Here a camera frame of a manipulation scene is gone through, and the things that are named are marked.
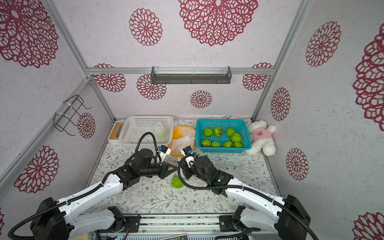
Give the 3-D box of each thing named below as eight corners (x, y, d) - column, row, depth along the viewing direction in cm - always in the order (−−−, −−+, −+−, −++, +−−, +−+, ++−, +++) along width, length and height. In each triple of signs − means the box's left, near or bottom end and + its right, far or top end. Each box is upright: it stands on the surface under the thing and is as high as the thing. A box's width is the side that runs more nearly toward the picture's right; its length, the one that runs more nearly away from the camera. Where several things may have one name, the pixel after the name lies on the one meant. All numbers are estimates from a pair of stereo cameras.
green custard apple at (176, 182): (176, 191, 86) (175, 187, 81) (170, 182, 90) (169, 178, 85) (183, 187, 88) (182, 182, 83) (177, 178, 91) (176, 173, 86)
